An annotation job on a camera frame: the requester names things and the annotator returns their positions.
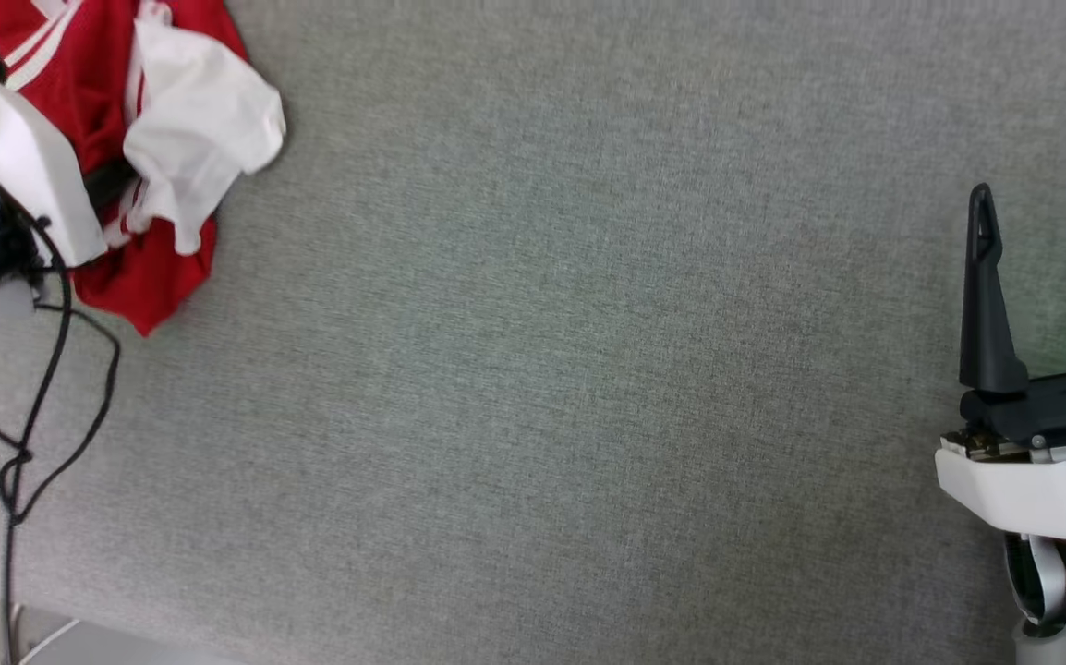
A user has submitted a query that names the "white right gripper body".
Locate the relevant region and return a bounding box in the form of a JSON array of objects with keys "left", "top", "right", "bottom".
[{"left": 935, "top": 365, "right": 1066, "bottom": 542}]

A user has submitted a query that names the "red and white garment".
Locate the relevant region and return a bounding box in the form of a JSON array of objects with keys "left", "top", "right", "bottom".
[{"left": 0, "top": 0, "right": 287, "bottom": 338}]

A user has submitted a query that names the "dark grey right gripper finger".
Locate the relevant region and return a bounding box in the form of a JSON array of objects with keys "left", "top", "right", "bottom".
[{"left": 959, "top": 183, "right": 1031, "bottom": 396}]

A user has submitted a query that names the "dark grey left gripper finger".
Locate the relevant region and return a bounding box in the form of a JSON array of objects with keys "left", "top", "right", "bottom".
[{"left": 83, "top": 161, "right": 139, "bottom": 212}]

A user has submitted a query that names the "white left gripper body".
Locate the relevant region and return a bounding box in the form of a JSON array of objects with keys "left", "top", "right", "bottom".
[{"left": 0, "top": 65, "right": 110, "bottom": 320}]

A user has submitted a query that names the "thin black cable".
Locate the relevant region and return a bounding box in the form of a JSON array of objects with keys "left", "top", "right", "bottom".
[
  {"left": 0, "top": 303, "right": 122, "bottom": 526},
  {"left": 0, "top": 141, "right": 74, "bottom": 665}
]

